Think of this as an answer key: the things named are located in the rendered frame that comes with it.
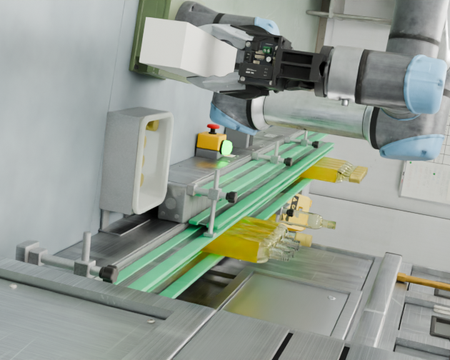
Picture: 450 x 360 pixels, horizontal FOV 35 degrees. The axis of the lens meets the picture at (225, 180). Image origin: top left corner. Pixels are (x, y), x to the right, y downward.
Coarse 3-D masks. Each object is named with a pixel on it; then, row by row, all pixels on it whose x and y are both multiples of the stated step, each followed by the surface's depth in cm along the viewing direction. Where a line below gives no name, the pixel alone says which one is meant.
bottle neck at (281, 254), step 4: (272, 248) 180; (276, 248) 181; (272, 252) 180; (276, 252) 179; (280, 252) 179; (284, 252) 179; (288, 252) 179; (272, 256) 180; (276, 256) 180; (280, 256) 179; (284, 256) 179; (288, 256) 178; (284, 260) 179; (288, 260) 179
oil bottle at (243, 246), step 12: (216, 240) 182; (228, 240) 181; (240, 240) 180; (252, 240) 180; (264, 240) 181; (216, 252) 183; (228, 252) 182; (240, 252) 181; (252, 252) 180; (264, 252) 179
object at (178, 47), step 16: (144, 32) 96; (160, 32) 95; (176, 32) 95; (192, 32) 96; (144, 48) 96; (160, 48) 95; (176, 48) 95; (192, 48) 98; (208, 48) 104; (224, 48) 111; (160, 64) 95; (176, 64) 95; (192, 64) 99; (208, 64) 105; (224, 64) 112
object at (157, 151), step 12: (144, 120) 154; (168, 120) 169; (144, 132) 154; (156, 132) 170; (168, 132) 170; (156, 144) 171; (168, 144) 170; (144, 156) 172; (156, 156) 171; (168, 156) 171; (144, 168) 173; (156, 168) 172; (168, 168) 172; (144, 180) 173; (156, 180) 173; (144, 192) 173; (156, 192) 173; (132, 204) 159; (144, 204) 165; (156, 204) 169
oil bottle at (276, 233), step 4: (236, 224) 194; (240, 224) 194; (244, 224) 195; (248, 224) 195; (252, 224) 196; (240, 228) 192; (244, 228) 192; (248, 228) 192; (252, 228) 192; (256, 228) 193; (260, 228) 193; (264, 228) 194; (268, 228) 194; (260, 232) 191; (264, 232) 190; (268, 232) 190; (272, 232) 190; (276, 232) 191; (280, 232) 193; (276, 236) 190; (280, 236) 191; (280, 240) 191
